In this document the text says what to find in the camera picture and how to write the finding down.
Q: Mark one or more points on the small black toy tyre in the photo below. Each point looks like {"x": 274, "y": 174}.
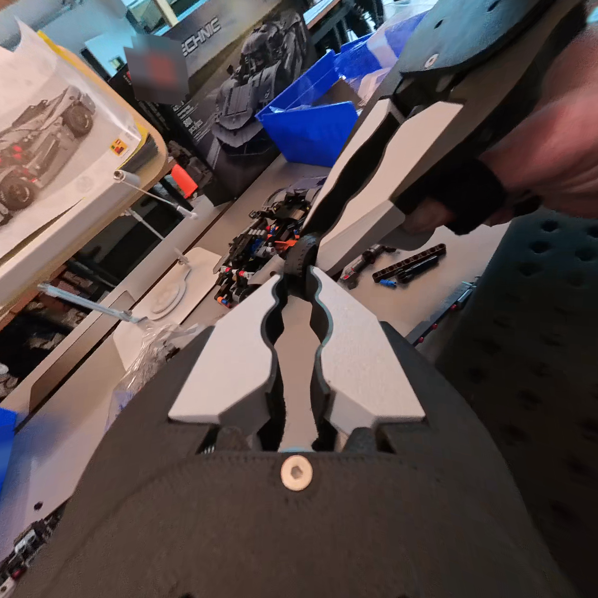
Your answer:
{"x": 301, "y": 261}

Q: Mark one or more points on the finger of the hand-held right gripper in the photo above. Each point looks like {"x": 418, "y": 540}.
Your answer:
{"x": 411, "y": 154}
{"x": 359, "y": 140}

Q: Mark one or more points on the long black brick beam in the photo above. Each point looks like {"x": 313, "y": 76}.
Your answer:
{"x": 411, "y": 261}

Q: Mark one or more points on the large toy brick car model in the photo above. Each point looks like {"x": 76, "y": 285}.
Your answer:
{"x": 261, "y": 247}

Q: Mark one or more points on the small grey black brick assembly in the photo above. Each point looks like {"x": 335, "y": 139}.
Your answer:
{"x": 362, "y": 264}

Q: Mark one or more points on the dark toy set box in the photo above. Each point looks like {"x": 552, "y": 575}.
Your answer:
{"x": 233, "y": 140}

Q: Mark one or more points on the black perforated board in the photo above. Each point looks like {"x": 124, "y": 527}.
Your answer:
{"x": 537, "y": 373}

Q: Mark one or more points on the orange cone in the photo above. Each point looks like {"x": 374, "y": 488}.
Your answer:
{"x": 183, "y": 180}

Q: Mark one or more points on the person's right hand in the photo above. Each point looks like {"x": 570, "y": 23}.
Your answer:
{"x": 560, "y": 154}

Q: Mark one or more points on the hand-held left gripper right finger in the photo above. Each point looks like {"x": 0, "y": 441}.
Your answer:
{"x": 373, "y": 373}

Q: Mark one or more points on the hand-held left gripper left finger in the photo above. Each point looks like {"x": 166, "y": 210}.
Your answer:
{"x": 224, "y": 373}

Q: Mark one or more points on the clear bag of brick pieces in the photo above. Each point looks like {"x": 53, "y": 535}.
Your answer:
{"x": 140, "y": 355}

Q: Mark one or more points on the black brick axle connector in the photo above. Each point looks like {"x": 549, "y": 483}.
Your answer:
{"x": 418, "y": 272}

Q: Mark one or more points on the white book stand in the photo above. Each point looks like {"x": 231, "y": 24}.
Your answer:
{"x": 196, "y": 271}

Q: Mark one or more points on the blue plastic bin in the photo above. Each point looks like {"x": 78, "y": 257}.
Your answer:
{"x": 308, "y": 131}

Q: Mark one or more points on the building manual in plastic sleeve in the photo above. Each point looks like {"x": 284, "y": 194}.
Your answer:
{"x": 46, "y": 131}

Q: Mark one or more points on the flat brick assembly grey blade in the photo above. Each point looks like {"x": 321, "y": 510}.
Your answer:
{"x": 23, "y": 546}

